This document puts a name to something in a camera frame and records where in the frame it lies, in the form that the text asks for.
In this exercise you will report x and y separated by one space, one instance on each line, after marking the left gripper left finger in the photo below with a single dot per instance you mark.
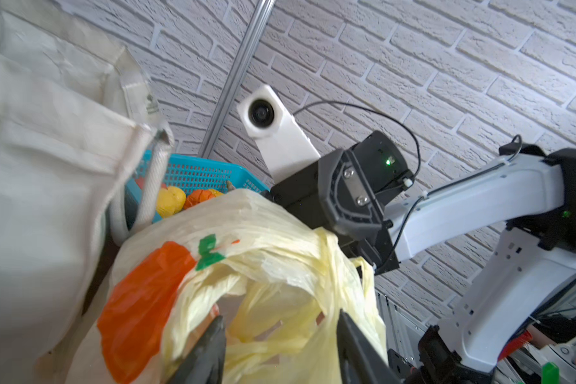
205 362

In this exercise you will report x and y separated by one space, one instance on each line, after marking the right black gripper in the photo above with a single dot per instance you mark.
346 193

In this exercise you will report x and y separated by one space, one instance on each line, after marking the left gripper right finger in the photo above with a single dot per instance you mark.
359 362

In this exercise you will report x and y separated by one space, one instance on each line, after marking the thin cream plastic bag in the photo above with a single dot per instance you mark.
279 286

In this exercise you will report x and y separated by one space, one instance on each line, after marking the canvas tote bag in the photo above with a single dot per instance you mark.
83 150

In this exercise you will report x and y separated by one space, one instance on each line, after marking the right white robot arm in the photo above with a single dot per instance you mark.
534 260

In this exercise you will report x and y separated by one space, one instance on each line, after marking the orange toy pumpkin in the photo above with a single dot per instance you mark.
200 196

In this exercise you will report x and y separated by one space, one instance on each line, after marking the teal plastic basket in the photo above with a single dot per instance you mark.
189 174

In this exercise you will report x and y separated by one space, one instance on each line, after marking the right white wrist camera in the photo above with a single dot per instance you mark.
278 132

